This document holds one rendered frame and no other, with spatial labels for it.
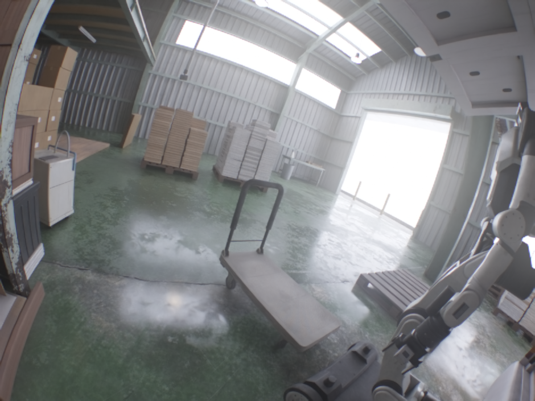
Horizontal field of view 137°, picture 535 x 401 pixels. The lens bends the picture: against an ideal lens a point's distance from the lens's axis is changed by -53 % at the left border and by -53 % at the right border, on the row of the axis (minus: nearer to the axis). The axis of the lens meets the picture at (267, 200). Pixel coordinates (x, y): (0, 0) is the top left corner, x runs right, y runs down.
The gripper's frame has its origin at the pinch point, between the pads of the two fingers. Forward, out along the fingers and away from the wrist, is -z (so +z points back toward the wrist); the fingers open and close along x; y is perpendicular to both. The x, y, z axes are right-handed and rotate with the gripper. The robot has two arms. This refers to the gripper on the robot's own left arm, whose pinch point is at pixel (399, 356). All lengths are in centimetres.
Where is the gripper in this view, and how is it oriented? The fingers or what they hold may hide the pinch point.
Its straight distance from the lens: 79.4
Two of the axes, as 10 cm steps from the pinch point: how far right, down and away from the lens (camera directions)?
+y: -7.6, -1.0, -6.4
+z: 4.2, -8.3, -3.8
